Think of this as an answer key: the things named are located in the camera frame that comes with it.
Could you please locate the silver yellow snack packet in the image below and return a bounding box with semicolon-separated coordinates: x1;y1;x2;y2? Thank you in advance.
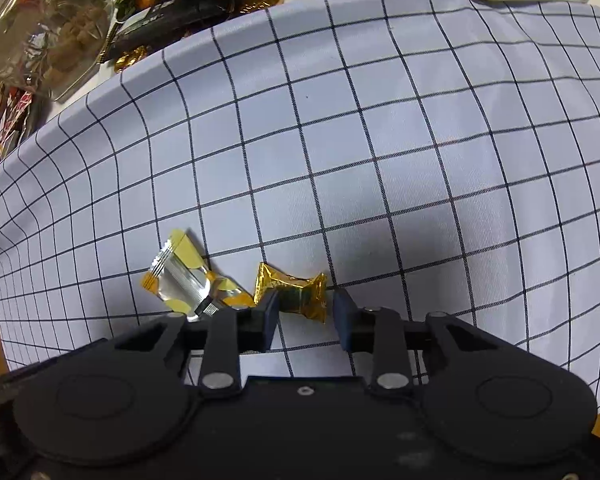
140;229;256;322

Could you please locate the gold foil candy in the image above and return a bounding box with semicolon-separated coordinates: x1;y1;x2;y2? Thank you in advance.
253;262;328;323

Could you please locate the blue checkered tablecloth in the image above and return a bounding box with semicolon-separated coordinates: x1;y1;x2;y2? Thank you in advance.
0;0;600;406

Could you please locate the red snack pile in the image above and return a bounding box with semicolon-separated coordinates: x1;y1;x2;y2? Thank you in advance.
0;82;35;161

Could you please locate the clear glass cookie jar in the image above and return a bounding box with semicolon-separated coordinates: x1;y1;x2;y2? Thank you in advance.
0;0;112;101

